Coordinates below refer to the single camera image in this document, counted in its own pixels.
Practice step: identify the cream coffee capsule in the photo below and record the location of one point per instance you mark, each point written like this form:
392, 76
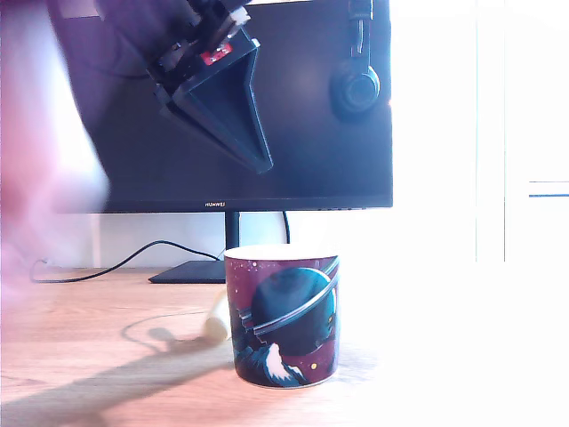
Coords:
215, 327

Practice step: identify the planet print coffee mug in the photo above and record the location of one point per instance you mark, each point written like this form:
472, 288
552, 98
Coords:
284, 320

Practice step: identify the person's hand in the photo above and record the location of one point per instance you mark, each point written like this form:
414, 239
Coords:
31, 155

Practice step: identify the large black monitor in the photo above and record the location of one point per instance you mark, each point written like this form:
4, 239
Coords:
311, 155

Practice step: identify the black headphones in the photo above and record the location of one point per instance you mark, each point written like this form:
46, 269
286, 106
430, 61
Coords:
355, 89

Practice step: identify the white window frame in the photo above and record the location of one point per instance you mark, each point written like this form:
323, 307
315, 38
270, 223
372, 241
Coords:
549, 189

